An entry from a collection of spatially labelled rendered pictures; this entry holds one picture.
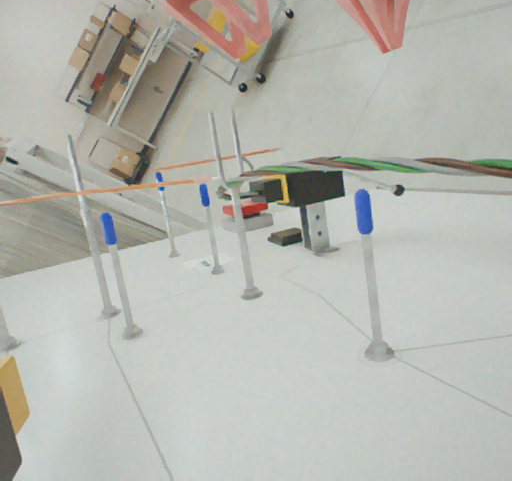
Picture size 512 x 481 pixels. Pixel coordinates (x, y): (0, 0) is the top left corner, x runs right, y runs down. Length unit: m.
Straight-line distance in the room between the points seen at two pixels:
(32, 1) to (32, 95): 1.47
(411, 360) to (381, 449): 0.06
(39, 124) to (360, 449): 8.45
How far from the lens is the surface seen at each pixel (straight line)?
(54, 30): 8.61
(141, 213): 1.10
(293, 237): 0.48
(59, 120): 8.53
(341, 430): 0.19
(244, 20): 0.37
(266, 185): 0.39
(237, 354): 0.26
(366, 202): 0.21
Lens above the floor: 1.35
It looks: 26 degrees down
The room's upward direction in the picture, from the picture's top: 63 degrees counter-clockwise
